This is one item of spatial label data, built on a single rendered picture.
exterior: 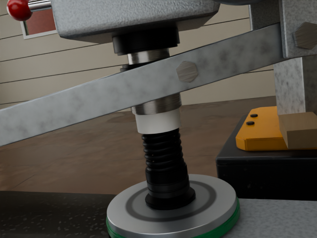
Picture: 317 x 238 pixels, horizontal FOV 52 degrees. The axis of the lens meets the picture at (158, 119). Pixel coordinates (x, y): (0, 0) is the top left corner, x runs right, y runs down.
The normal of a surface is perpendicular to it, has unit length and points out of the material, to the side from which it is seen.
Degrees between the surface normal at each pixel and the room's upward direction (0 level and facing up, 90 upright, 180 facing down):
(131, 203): 0
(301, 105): 90
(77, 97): 90
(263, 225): 0
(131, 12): 90
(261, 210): 0
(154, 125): 90
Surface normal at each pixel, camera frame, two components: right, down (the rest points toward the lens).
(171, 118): 0.60, 0.06
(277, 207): -0.15, -0.97
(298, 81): -0.98, 0.17
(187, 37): -0.28, 0.22
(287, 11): -0.04, 0.19
